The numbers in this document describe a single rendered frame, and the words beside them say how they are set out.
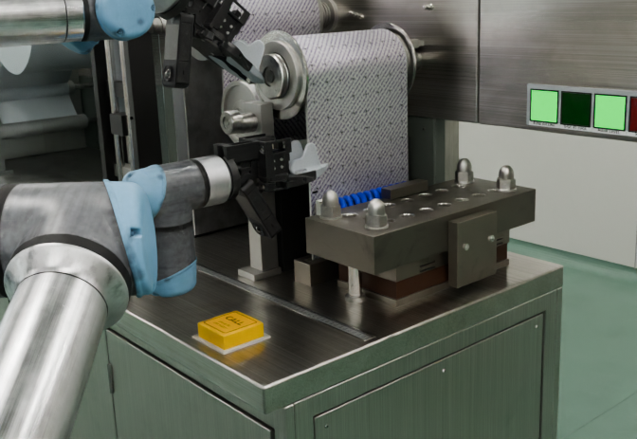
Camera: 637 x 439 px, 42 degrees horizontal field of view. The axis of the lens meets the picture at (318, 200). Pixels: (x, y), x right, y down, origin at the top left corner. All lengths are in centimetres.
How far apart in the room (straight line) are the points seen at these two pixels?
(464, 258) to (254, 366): 41
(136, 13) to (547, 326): 89
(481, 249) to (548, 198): 299
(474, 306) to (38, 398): 81
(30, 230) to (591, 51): 91
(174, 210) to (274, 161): 19
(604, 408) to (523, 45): 177
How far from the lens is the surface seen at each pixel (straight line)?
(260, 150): 128
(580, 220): 428
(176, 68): 128
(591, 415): 293
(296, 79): 134
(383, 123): 147
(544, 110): 142
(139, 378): 146
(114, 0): 106
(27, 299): 75
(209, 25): 129
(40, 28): 106
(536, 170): 437
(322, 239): 131
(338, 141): 140
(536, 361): 152
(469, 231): 135
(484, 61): 150
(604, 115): 136
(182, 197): 119
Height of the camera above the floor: 138
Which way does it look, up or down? 14 degrees down
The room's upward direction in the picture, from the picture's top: 2 degrees counter-clockwise
